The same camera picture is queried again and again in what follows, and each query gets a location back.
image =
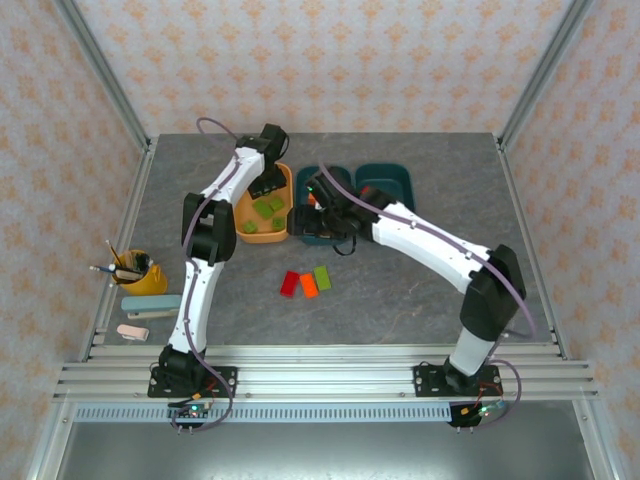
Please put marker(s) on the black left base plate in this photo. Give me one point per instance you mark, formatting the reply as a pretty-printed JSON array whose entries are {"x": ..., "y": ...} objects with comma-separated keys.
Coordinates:
[{"x": 222, "y": 382}]

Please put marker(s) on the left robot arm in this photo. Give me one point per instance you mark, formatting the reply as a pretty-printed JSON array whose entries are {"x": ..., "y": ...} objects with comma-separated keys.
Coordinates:
[{"x": 195, "y": 305}]

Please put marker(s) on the aluminium side rail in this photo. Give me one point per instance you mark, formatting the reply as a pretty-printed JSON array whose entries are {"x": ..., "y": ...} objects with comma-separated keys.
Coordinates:
[
  {"x": 127, "y": 220},
  {"x": 520, "y": 210}
]

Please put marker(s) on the aluminium frame post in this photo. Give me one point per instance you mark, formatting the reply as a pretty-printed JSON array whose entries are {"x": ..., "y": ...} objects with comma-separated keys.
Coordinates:
[
  {"x": 545, "y": 65},
  {"x": 100, "y": 65}
]

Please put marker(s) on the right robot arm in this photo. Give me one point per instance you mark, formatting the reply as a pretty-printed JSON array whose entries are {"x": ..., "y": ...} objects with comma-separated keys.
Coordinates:
[{"x": 430, "y": 240}]

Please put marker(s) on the long orange lego brick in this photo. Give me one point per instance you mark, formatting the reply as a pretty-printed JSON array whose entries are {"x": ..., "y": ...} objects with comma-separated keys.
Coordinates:
[{"x": 309, "y": 286}]

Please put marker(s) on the aluminium cross rail beam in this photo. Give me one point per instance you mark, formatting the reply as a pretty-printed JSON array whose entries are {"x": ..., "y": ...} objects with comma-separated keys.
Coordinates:
[{"x": 325, "y": 375}]

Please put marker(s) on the dark teal plastic container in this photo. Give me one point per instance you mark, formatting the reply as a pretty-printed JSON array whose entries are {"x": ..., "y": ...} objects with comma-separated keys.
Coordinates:
[
  {"x": 390, "y": 175},
  {"x": 301, "y": 186}
]

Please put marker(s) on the yellow pencil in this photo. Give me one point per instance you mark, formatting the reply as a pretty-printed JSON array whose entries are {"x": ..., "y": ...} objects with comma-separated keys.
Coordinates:
[{"x": 114, "y": 252}]

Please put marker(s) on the blue pen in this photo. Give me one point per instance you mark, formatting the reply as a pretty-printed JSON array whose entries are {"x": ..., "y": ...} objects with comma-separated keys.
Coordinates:
[{"x": 102, "y": 269}]

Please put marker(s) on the teal eraser block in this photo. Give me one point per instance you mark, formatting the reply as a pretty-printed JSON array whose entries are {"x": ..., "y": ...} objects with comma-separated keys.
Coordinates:
[{"x": 150, "y": 303}]

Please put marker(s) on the long green lego brick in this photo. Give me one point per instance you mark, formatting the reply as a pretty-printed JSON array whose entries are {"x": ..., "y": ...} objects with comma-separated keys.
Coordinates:
[{"x": 323, "y": 279}]

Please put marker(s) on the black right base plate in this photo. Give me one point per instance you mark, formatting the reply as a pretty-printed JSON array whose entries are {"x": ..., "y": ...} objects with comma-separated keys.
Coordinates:
[{"x": 427, "y": 382}]

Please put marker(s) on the red sloped lego brick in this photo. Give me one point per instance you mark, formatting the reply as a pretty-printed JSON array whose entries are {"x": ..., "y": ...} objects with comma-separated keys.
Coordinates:
[{"x": 289, "y": 285}]

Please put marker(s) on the medium green lego brick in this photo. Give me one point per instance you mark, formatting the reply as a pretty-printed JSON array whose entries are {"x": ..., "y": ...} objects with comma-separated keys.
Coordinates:
[{"x": 262, "y": 209}]

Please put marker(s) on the left controller board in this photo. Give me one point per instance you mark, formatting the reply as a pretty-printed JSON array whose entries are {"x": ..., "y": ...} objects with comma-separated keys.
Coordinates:
[{"x": 192, "y": 411}]

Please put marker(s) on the right controller board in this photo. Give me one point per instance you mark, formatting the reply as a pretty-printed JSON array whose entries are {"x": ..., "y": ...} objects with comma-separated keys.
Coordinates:
[{"x": 482, "y": 411}]

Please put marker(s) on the small orange sloped lego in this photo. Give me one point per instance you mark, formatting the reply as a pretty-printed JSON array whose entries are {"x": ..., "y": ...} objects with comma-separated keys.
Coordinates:
[{"x": 311, "y": 200}]

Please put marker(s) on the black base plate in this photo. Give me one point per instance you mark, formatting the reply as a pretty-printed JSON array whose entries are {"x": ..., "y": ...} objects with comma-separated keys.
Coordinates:
[
  {"x": 222, "y": 382},
  {"x": 427, "y": 382}
]

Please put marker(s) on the yellow pencil cup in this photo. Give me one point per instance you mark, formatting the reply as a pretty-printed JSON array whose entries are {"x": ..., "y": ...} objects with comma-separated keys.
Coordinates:
[{"x": 145, "y": 285}]

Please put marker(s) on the controller board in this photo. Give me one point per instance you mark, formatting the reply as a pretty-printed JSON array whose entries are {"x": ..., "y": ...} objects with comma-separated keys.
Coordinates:
[
  {"x": 192, "y": 411},
  {"x": 482, "y": 411}
]

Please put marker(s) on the orange plastic container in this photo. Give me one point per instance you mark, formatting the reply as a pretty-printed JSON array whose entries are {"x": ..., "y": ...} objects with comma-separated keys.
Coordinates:
[{"x": 265, "y": 235}]

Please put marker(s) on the small green lego brick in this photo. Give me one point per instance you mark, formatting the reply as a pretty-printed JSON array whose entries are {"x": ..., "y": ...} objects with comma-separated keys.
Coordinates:
[
  {"x": 250, "y": 228},
  {"x": 279, "y": 223},
  {"x": 276, "y": 204}
]

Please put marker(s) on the pink eraser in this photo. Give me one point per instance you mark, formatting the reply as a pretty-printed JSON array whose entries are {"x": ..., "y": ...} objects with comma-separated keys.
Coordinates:
[{"x": 132, "y": 333}]

